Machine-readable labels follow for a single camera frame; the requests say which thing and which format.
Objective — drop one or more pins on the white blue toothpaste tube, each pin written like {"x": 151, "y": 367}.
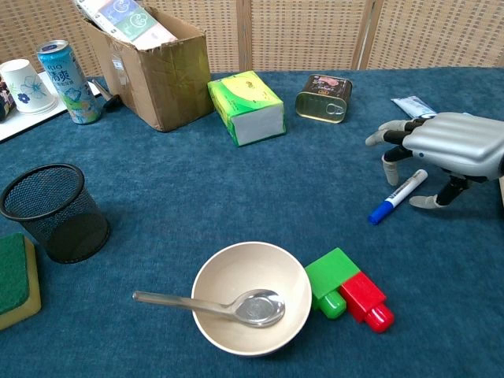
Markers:
{"x": 413, "y": 105}

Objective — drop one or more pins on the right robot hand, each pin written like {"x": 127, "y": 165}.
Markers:
{"x": 453, "y": 141}

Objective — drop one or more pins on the pastel tissue multipack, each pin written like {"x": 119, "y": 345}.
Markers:
{"x": 130, "y": 19}

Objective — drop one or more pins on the black cup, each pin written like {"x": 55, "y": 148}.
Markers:
{"x": 75, "y": 232}

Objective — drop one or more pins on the wicker folding screen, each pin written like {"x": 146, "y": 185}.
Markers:
{"x": 295, "y": 35}

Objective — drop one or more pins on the white paper cup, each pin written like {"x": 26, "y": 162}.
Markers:
{"x": 27, "y": 88}

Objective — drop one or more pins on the red toy block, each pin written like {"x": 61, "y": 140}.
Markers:
{"x": 362, "y": 297}

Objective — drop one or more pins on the blue marker pen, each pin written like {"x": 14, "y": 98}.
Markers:
{"x": 397, "y": 197}

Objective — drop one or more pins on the metal spoon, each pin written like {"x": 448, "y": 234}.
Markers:
{"x": 260, "y": 309}

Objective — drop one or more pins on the blue table cloth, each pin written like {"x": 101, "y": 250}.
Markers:
{"x": 197, "y": 189}

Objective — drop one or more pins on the brown cardboard box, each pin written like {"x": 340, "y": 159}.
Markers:
{"x": 169, "y": 82}

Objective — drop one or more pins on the green scouring sponge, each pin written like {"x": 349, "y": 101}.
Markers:
{"x": 13, "y": 271}

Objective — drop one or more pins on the light blue beverage can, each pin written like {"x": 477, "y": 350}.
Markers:
{"x": 69, "y": 84}

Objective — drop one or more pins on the black luncheon meat can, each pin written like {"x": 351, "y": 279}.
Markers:
{"x": 323, "y": 102}

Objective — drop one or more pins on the beige bowl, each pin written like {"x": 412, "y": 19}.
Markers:
{"x": 244, "y": 271}

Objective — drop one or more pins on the black snack bag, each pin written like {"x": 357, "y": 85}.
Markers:
{"x": 6, "y": 102}

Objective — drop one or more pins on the green toy block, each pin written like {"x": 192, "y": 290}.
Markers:
{"x": 330, "y": 275}

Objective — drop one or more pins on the green tissue pack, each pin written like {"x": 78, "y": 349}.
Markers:
{"x": 244, "y": 98}

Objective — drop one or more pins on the white board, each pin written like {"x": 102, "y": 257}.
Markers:
{"x": 23, "y": 124}

